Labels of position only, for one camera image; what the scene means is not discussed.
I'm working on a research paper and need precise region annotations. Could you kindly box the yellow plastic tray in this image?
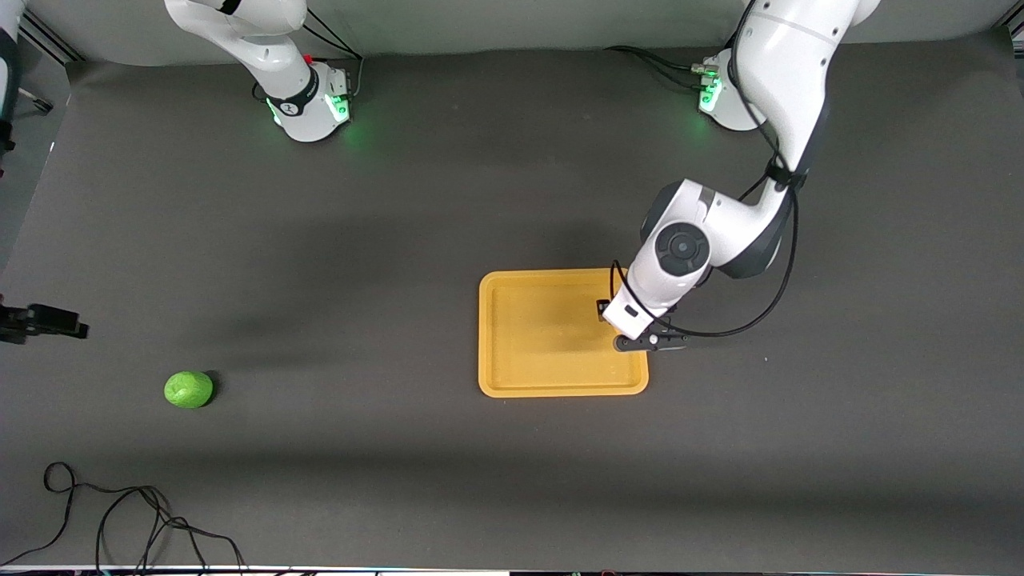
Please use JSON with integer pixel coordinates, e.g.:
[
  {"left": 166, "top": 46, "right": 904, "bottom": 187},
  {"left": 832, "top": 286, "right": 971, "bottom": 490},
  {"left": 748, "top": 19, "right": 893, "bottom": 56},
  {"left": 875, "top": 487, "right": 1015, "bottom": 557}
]
[{"left": 478, "top": 269, "right": 650, "bottom": 398}]

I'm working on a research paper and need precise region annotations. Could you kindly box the thin black loose cable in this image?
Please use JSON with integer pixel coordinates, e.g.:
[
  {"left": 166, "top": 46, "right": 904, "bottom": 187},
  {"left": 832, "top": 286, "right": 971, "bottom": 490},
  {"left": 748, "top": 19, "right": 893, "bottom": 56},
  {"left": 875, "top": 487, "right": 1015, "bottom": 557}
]
[{"left": 0, "top": 462, "right": 246, "bottom": 574}]

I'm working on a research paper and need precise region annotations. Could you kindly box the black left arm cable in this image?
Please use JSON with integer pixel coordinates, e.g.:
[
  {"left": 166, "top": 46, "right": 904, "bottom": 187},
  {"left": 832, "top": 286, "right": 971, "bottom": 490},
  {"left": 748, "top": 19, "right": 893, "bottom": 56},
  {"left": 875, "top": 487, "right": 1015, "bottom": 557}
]
[{"left": 610, "top": 0, "right": 802, "bottom": 339}]

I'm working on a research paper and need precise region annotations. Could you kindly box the black left base cable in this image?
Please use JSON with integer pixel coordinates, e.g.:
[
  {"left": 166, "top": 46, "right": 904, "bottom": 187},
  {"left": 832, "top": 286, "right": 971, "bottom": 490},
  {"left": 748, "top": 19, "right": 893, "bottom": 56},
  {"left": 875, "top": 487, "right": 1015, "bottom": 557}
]
[{"left": 606, "top": 46, "right": 717, "bottom": 89}]

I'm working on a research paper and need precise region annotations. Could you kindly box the black base cable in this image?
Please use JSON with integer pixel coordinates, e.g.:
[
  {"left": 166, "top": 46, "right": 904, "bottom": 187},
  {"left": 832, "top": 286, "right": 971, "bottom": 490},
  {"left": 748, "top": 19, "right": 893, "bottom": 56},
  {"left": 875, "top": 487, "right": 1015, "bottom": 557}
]
[
  {"left": 606, "top": 46, "right": 717, "bottom": 89},
  {"left": 302, "top": 8, "right": 365, "bottom": 97}
]

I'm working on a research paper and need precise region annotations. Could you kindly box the black right base cable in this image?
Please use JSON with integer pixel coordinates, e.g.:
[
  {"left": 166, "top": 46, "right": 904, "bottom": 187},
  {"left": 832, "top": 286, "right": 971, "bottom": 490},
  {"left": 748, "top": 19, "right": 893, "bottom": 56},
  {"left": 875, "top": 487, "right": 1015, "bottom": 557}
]
[{"left": 302, "top": 8, "right": 365, "bottom": 97}]

